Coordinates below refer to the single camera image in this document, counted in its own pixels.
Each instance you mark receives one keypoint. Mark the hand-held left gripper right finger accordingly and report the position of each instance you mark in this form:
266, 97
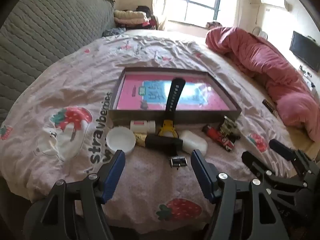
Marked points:
202, 173

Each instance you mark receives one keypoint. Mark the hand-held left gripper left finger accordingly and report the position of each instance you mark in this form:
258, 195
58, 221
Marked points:
114, 173

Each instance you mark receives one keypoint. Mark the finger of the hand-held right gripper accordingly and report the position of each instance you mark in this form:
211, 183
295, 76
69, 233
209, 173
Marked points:
278, 147
252, 160

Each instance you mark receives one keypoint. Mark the white earbuds case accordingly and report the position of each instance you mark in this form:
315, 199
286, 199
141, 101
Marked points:
193, 142

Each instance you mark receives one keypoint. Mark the white jar lid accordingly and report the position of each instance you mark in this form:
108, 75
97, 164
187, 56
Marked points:
121, 140

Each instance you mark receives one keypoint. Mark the black and gold lipstick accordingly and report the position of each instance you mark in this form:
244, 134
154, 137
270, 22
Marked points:
160, 142

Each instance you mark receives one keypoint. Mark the white bottle with pink label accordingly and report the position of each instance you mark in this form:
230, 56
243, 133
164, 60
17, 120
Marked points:
141, 126

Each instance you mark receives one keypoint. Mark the yellow and black wristwatch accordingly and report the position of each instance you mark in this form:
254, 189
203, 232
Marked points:
167, 128

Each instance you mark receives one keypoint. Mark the brown cardboard box tray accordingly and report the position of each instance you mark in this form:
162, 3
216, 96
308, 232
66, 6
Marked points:
175, 118

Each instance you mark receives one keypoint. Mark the black comb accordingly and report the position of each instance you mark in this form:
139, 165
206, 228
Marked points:
270, 107

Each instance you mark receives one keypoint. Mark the pink duvet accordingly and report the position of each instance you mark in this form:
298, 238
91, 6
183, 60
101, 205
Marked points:
262, 65

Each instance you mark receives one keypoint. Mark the pink and blue book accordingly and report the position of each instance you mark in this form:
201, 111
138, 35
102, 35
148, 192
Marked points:
155, 92

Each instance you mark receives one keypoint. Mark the pink strawberry print bedsheet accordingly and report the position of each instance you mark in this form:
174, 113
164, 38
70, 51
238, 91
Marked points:
75, 85

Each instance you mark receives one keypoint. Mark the black television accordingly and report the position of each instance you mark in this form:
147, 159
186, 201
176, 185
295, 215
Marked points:
305, 51

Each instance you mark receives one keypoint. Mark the dark patterned cloth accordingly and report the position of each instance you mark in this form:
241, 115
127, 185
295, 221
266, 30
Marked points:
112, 32

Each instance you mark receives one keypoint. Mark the white air conditioner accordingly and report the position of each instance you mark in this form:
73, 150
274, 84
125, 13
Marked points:
275, 2

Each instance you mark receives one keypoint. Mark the grey quilted headboard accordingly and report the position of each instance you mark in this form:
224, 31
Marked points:
45, 35

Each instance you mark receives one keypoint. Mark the pile of folded clothes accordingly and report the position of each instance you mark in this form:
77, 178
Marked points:
132, 17

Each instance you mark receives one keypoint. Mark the light curtain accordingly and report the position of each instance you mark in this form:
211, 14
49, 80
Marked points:
161, 2

